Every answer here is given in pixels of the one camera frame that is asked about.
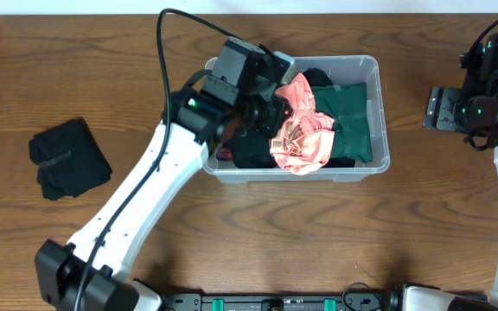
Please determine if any large black cloth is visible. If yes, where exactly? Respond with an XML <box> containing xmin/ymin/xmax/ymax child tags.
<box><xmin>216</xmin><ymin>68</ymin><xmax>356</xmax><ymax>168</ymax></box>

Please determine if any pink printed t-shirt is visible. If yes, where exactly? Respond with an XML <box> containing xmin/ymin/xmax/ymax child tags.
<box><xmin>270</xmin><ymin>73</ymin><xmax>335</xmax><ymax>175</ymax></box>

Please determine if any green taped cloth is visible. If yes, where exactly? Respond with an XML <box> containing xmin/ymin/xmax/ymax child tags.
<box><xmin>311</xmin><ymin>82</ymin><xmax>374</xmax><ymax>163</ymax></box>

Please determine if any clear plastic storage container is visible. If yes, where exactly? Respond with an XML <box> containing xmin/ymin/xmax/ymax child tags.
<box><xmin>203</xmin><ymin>55</ymin><xmax>391</xmax><ymax>183</ymax></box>

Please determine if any black taped cloth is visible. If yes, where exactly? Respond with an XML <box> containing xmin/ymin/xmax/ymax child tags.
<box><xmin>29</xmin><ymin>118</ymin><xmax>112</xmax><ymax>200</ymax></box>

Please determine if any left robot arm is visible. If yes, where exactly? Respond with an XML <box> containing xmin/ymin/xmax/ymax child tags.
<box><xmin>35</xmin><ymin>36</ymin><xmax>296</xmax><ymax>311</ymax></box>

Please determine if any left black cable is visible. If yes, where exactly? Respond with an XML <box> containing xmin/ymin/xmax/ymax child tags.
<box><xmin>72</xmin><ymin>7</ymin><xmax>241</xmax><ymax>311</ymax></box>

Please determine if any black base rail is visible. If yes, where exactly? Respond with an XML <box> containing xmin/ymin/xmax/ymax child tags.
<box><xmin>160</xmin><ymin>292</ymin><xmax>397</xmax><ymax>311</ymax></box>

